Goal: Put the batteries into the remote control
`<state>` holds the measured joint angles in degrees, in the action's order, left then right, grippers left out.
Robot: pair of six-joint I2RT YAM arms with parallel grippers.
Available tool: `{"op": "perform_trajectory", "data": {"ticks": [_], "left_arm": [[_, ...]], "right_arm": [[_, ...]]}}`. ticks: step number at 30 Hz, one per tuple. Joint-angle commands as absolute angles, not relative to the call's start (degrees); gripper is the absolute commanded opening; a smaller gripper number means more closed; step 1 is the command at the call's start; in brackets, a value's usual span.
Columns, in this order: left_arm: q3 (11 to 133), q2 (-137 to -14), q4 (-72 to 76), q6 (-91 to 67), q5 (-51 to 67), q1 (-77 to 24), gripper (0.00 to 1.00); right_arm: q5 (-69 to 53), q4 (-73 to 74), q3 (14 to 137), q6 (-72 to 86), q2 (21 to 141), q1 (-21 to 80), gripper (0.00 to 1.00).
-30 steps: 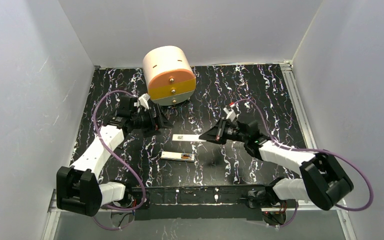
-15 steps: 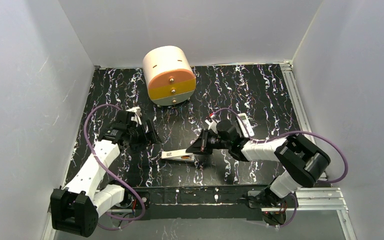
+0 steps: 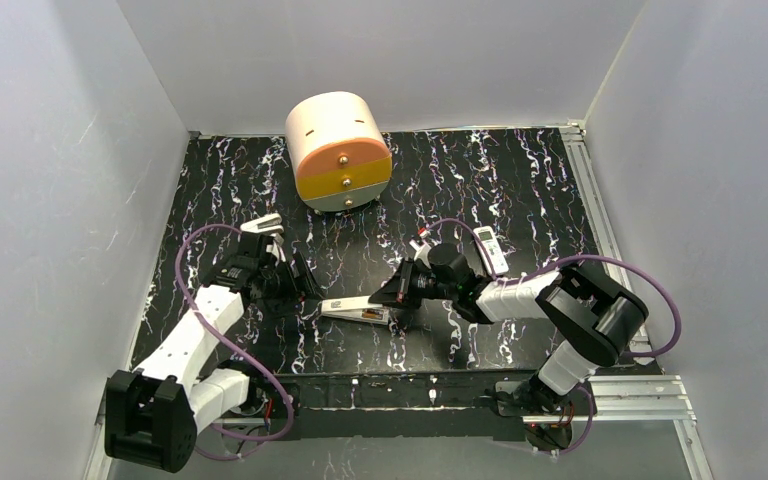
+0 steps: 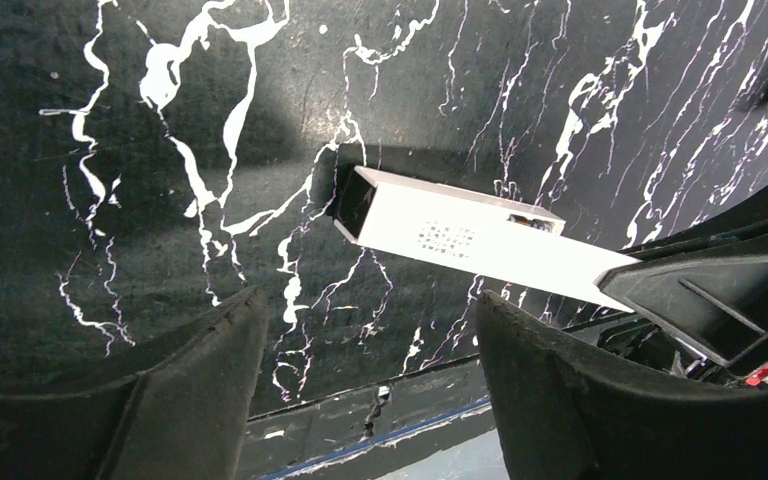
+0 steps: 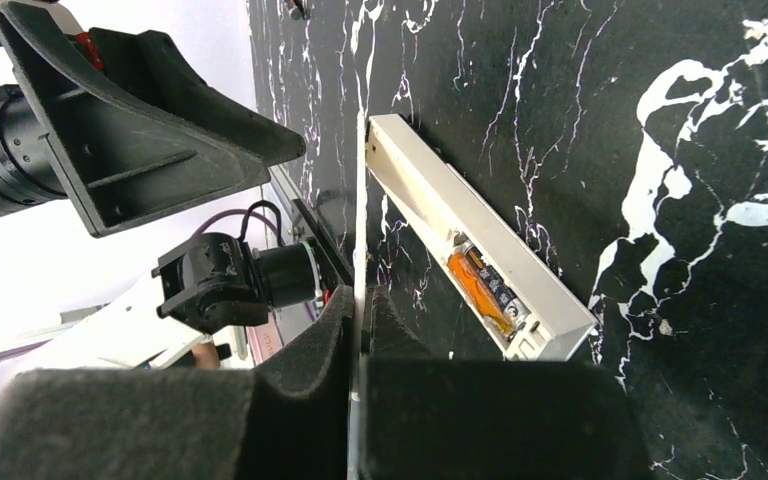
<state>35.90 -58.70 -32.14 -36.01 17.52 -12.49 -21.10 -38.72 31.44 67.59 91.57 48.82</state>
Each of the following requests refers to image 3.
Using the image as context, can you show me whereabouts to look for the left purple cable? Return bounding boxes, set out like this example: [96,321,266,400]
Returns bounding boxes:
[173,223,297,462]

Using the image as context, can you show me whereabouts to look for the aluminium frame rail front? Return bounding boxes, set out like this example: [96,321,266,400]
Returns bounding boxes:
[216,375,694,426]

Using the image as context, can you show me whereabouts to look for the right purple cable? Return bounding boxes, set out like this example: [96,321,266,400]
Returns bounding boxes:
[419,218,683,456]

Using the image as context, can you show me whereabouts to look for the white remote control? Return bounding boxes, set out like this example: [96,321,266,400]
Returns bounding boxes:
[324,307,391,326]
[473,226,509,275]

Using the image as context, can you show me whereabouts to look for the aluminium frame rail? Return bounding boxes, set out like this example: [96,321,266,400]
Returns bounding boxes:
[216,375,694,426]
[558,123,655,366]

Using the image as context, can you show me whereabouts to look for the black marble pattern mat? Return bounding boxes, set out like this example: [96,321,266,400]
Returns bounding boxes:
[131,128,615,374]

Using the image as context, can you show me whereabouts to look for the white remote battery cover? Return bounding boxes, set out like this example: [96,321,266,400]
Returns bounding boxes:
[320,296,384,316]

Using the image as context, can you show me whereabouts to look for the white stapler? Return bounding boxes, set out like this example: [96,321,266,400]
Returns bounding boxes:
[240,213,284,236]

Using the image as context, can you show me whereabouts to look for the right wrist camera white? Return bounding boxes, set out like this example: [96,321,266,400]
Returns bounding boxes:
[408,228,432,266]

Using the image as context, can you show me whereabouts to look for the aluminium frame rail right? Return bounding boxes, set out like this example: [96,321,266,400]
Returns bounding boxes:
[558,123,655,366]

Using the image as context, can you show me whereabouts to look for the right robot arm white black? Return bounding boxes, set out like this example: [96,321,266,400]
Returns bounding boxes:
[370,243,649,416]

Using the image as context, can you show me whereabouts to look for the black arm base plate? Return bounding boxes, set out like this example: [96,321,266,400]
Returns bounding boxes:
[202,370,597,443]

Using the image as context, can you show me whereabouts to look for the round pastel drawer box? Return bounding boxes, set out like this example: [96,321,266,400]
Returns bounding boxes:
[285,91,393,214]

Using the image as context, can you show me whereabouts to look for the purple cable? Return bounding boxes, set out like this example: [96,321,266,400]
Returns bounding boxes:
[419,218,683,456]
[173,223,297,462]

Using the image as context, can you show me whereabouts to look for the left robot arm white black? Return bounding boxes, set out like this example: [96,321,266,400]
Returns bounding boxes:
[104,228,324,473]

